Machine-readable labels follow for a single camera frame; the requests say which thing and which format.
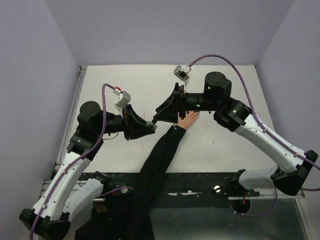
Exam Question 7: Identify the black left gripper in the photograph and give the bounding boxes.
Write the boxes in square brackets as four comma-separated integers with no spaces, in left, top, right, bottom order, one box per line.
[95,104,156,141]

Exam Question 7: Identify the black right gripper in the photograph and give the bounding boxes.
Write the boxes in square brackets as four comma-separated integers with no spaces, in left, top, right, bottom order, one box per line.
[153,82,219,124]

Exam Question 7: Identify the glitter nail polish bottle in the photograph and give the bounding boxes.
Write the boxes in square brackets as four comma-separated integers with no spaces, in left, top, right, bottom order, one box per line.
[146,121,158,131]

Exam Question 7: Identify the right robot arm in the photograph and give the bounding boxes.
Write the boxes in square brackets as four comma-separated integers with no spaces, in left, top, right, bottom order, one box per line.
[152,71,318,196]

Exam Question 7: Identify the black sleeve forearm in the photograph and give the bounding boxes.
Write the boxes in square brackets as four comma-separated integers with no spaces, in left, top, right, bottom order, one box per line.
[74,125,186,240]

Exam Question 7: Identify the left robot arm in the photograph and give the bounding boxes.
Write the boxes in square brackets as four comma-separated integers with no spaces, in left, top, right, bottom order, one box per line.
[19,101,157,240]

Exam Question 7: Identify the mannequin hand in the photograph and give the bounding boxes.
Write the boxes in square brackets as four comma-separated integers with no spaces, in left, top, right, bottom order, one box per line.
[175,111,200,130]

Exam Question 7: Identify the metal sheet panel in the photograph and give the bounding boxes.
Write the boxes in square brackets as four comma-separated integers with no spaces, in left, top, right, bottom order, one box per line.
[149,199,308,240]

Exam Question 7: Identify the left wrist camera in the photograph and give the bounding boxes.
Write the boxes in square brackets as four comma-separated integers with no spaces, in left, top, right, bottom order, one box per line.
[113,88,131,115]

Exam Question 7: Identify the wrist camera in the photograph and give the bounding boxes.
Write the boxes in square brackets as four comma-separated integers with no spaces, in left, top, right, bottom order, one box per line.
[173,65,192,93]
[113,88,131,115]

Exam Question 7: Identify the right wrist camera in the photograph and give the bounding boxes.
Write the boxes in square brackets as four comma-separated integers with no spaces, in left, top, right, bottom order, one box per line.
[173,65,192,93]

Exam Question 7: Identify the aluminium rail frame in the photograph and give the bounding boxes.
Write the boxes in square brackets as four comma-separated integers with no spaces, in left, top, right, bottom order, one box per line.
[37,65,307,226]

